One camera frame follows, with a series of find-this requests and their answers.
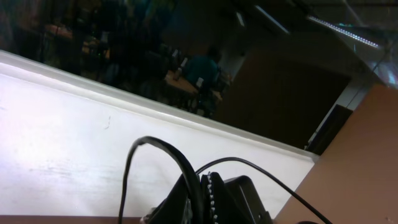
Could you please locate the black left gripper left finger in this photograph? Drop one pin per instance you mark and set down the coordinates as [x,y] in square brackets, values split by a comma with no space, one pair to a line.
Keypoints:
[175,209]

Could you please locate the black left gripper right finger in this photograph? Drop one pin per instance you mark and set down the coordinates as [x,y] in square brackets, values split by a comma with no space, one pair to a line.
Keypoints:
[232,201]

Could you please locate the person in teal shirt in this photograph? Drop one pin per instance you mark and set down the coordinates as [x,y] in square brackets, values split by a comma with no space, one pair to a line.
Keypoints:
[204,68]

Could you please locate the cardboard panel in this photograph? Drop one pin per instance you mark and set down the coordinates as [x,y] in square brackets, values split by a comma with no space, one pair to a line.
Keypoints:
[355,179]

